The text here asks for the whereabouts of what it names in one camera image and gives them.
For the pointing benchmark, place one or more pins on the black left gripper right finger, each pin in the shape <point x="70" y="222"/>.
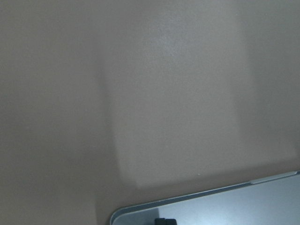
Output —
<point x="170" y="221"/>

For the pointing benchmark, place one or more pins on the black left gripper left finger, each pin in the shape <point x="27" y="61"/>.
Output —
<point x="159" y="221"/>

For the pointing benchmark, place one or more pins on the grey laptop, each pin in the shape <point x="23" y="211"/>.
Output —
<point x="273" y="200"/>

